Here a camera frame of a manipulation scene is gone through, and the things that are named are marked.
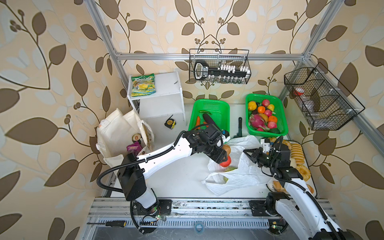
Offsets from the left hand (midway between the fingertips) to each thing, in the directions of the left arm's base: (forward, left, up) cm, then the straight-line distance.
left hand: (225, 156), depth 72 cm
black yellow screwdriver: (-28, +51, -17) cm, 60 cm away
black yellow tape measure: (+31, +34, -16) cm, 49 cm away
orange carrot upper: (+34, +14, -17) cm, 41 cm away
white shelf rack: (+32, +34, +3) cm, 47 cm away
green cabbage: (-2, -3, -12) cm, 12 cm away
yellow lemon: (+45, -25, -10) cm, 53 cm away
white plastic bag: (-5, -10, -9) cm, 14 cm away
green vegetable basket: (+46, -1, -17) cm, 49 cm away
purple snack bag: (+6, +49, -7) cm, 50 cm away
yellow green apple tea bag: (+33, +45, +16) cm, 58 cm away
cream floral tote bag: (+11, +60, 0) cm, 61 cm away
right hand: (+5, -11, -5) cm, 13 cm away
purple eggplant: (+37, +7, -17) cm, 41 cm away
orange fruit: (+44, -32, -13) cm, 56 cm away
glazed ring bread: (-1, -46, -15) cm, 49 cm away
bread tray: (+6, -45, -15) cm, 48 cm away
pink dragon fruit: (+31, -25, -10) cm, 41 cm away
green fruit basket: (+32, -44, -13) cm, 56 cm away
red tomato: (+2, -3, -14) cm, 15 cm away
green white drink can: (+14, +51, -8) cm, 54 cm away
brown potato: (+2, -1, +3) cm, 4 cm away
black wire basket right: (+21, -49, +16) cm, 56 cm away
